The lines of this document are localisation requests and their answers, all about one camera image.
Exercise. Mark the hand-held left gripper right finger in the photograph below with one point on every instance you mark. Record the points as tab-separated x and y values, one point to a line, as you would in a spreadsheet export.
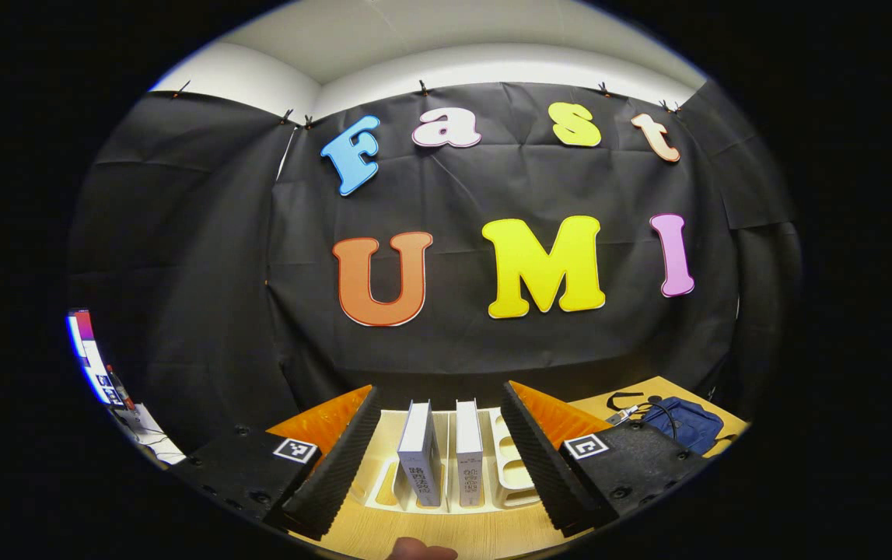
539	467

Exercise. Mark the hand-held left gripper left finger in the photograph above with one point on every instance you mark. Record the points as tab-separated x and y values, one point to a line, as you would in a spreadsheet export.
341	470

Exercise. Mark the white bookshelf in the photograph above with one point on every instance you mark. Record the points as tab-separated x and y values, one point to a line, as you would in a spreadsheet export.
515	467

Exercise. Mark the book with plain white cover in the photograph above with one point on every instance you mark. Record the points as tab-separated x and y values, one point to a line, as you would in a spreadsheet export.
469	451

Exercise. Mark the book with illustrated purple cover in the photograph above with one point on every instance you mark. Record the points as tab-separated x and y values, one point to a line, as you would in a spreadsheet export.
418	451

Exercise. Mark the blue schoolbag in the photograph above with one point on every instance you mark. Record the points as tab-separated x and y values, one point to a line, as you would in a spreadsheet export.
687	424

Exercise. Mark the red capped bottle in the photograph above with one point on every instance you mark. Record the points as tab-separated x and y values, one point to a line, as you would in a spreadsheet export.
120	389

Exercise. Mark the lit computer monitor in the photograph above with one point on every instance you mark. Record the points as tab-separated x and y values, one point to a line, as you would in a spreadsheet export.
84	350

